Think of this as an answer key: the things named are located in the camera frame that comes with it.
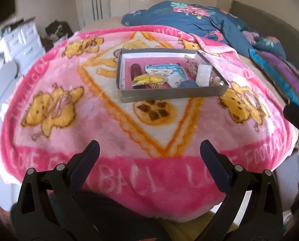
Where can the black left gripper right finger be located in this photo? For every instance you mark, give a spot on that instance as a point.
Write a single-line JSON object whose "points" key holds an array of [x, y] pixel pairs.
{"points": [[263, 217]]}

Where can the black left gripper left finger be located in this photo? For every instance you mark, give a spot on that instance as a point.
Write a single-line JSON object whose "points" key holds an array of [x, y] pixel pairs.
{"points": [[35, 218]]}

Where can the clear white plastic packet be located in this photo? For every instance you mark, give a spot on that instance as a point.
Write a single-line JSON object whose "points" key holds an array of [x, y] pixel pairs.
{"points": [[203, 75]]}

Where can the blue hair pin pack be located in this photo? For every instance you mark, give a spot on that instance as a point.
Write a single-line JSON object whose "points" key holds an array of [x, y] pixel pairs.
{"points": [[188, 84]]}

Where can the sheer floral hair scrunchie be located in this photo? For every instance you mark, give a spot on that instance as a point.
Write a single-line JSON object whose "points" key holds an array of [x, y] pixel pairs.
{"points": [[192, 66]]}

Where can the white earring card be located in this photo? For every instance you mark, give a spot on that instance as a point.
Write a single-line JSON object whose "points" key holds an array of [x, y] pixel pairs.
{"points": [[174, 80]]}

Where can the yellow rings plastic bag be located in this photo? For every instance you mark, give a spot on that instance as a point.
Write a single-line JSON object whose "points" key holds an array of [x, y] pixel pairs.
{"points": [[150, 80]]}

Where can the dark brown hair claw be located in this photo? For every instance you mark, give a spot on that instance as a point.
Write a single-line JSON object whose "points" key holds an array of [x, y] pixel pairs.
{"points": [[135, 71]]}

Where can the striped colourful pillow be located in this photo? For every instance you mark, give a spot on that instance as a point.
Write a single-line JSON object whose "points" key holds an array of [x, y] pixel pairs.
{"points": [[282, 73]]}

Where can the green upholstered headboard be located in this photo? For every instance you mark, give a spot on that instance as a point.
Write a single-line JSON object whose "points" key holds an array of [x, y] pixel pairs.
{"points": [[266, 25]]}

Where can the pink cartoon bear blanket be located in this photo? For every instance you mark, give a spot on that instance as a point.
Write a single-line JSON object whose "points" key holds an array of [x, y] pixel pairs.
{"points": [[150, 156]]}

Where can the blue floral duvet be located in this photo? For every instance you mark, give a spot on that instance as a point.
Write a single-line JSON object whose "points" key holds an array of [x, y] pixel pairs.
{"points": [[207, 22]]}

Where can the blue printed card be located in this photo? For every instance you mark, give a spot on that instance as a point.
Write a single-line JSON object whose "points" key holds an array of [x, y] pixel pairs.
{"points": [[164, 69]]}

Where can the grey shallow cardboard tray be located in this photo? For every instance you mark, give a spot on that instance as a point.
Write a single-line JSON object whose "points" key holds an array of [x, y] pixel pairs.
{"points": [[217, 86]]}

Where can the white drawer dresser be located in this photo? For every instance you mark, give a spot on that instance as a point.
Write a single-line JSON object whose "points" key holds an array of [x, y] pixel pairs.
{"points": [[23, 44]]}

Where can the black bag on floor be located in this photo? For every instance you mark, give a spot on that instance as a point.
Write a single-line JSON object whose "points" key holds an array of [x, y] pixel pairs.
{"points": [[57, 30]]}

